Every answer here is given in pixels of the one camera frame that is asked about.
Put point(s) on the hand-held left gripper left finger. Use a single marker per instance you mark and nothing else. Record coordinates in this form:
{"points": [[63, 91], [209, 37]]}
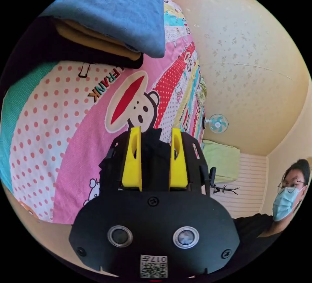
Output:
{"points": [[131, 166]]}

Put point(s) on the pile of clothes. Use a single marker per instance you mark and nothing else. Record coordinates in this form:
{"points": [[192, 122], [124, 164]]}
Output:
{"points": [[109, 7]]}

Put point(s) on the light green pillow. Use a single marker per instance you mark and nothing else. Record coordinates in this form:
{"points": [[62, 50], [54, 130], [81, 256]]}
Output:
{"points": [[223, 161]]}

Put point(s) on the person's body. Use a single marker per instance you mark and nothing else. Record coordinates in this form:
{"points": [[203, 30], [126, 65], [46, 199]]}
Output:
{"points": [[253, 229]]}

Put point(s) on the bed with printed cartoon sheet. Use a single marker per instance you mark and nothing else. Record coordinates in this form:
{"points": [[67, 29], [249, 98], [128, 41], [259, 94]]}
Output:
{"points": [[61, 117]]}

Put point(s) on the wall fan with teal blades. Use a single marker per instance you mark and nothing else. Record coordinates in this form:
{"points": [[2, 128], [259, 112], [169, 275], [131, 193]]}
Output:
{"points": [[218, 123]]}

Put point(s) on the black long sleeve shirt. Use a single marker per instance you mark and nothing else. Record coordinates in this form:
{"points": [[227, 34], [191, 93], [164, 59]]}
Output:
{"points": [[156, 156]]}

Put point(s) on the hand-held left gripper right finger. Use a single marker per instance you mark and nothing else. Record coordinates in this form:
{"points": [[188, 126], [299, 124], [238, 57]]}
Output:
{"points": [[178, 168]]}

